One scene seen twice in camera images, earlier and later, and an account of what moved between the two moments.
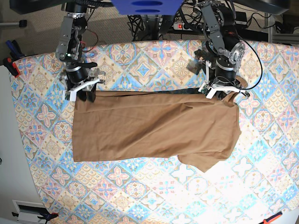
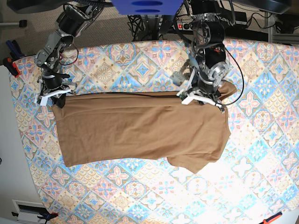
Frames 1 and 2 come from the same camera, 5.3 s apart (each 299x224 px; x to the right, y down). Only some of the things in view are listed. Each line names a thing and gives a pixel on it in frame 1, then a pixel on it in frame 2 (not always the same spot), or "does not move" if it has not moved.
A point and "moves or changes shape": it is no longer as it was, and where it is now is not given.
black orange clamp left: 11,66 does not move
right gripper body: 224,79 → 197,88
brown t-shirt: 126,125 moves or changes shape
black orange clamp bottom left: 48,217 does not move
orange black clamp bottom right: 271,218 does not move
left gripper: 80,78 → 50,85
